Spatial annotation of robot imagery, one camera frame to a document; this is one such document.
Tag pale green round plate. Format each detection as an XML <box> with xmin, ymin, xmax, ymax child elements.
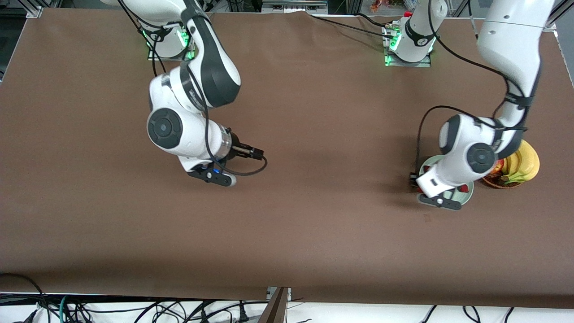
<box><xmin>417</xmin><ymin>155</ymin><xmax>474</xmax><ymax>208</ymax></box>

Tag brown table cover sheet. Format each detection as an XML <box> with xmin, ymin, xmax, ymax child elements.
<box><xmin>0</xmin><ymin>8</ymin><xmax>574</xmax><ymax>309</ymax></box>

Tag brown wicker basket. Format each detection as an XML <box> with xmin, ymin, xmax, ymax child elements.
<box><xmin>482</xmin><ymin>173</ymin><xmax>523</xmax><ymax>189</ymax></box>

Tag yellow banana bunch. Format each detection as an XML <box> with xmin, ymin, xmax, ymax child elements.
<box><xmin>500</xmin><ymin>140</ymin><xmax>540</xmax><ymax>185</ymax></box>

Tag colourful plastic toys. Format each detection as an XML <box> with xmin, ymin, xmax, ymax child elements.
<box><xmin>370</xmin><ymin>0</ymin><xmax>417</xmax><ymax>13</ymax></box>

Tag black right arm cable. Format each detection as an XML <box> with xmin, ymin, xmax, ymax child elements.
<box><xmin>117</xmin><ymin>0</ymin><xmax>269</xmax><ymax>176</ymax></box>

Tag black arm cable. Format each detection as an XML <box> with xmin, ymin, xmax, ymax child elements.
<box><xmin>117</xmin><ymin>0</ymin><xmax>269</xmax><ymax>176</ymax></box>
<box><xmin>416</xmin><ymin>0</ymin><xmax>536</xmax><ymax>175</ymax></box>

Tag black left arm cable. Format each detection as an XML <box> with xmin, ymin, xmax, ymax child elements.
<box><xmin>416</xmin><ymin>0</ymin><xmax>536</xmax><ymax>175</ymax></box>

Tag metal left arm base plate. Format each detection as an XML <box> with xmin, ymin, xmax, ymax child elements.
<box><xmin>384</xmin><ymin>25</ymin><xmax>432</xmax><ymax>68</ymax></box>

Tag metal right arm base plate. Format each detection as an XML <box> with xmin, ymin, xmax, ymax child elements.
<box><xmin>147</xmin><ymin>27</ymin><xmax>196</xmax><ymax>61</ymax></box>

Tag aluminium frame with sockets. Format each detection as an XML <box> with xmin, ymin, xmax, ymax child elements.
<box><xmin>261</xmin><ymin>0</ymin><xmax>329</xmax><ymax>14</ymax></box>

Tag aluminium profile post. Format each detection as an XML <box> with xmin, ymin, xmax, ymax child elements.
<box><xmin>258</xmin><ymin>287</ymin><xmax>292</xmax><ymax>323</ymax></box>

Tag tangled black cables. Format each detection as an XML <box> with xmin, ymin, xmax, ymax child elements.
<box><xmin>67</xmin><ymin>298</ymin><xmax>265</xmax><ymax>323</ymax></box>

